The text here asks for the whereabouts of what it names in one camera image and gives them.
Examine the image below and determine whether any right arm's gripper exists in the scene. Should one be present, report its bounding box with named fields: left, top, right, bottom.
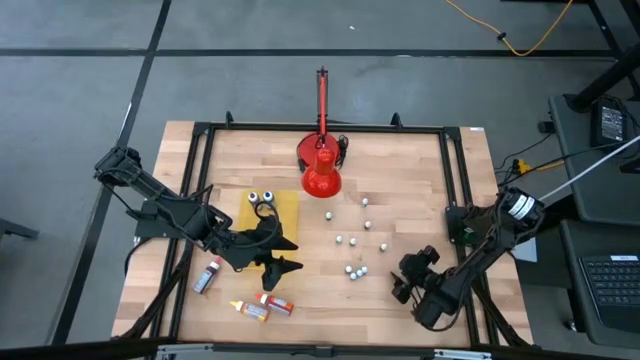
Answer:
left=390, top=244, right=442, bottom=305

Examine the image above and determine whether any left arm's gripper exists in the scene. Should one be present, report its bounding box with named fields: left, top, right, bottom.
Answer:
left=214, top=224, right=305, bottom=293

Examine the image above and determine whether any yellow cutting board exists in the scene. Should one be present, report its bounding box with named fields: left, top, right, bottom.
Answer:
left=235, top=188, right=301, bottom=274

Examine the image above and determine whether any red-orange ink bottle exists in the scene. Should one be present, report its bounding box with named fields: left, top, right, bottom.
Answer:
left=254, top=292, right=296, bottom=317

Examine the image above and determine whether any yellow ink bottle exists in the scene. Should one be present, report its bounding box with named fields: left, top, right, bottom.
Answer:
left=229, top=299, right=271, bottom=323

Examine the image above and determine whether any pink ink bottle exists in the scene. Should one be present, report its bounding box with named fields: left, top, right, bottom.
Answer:
left=192, top=256, right=223, bottom=296

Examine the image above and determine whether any red desk lamp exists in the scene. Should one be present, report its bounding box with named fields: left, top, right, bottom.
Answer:
left=295, top=66, right=350, bottom=199

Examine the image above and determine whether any dark desk with keyboard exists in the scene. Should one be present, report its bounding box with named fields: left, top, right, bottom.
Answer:
left=558, top=218, right=640, bottom=351

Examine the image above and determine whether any dark grey desk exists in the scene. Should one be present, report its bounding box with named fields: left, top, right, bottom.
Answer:
left=548, top=93, right=640, bottom=224

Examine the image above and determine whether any black keyboard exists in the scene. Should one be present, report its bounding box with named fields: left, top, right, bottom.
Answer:
left=578, top=253, right=640, bottom=335

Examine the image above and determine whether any black furniture foot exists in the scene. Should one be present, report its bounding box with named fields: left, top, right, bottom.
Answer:
left=0, top=217, right=40, bottom=241

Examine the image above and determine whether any black power adapter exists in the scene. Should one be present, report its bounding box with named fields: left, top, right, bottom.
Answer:
left=589, top=97, right=629, bottom=149

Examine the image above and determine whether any black camera rig bar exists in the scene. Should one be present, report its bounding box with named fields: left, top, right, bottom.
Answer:
left=0, top=338, right=640, bottom=360

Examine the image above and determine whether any black lamp cable with switch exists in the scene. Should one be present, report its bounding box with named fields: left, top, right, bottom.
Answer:
left=296, top=133, right=350, bottom=172

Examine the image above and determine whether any white cable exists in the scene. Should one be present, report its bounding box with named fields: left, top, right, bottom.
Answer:
left=537, top=134, right=640, bottom=204

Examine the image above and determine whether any yellow extension cord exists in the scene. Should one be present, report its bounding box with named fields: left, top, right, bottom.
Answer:
left=443, top=0, right=575, bottom=58

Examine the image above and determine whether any black desk leg frame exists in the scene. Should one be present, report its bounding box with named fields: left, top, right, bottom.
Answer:
left=564, top=0, right=640, bottom=114

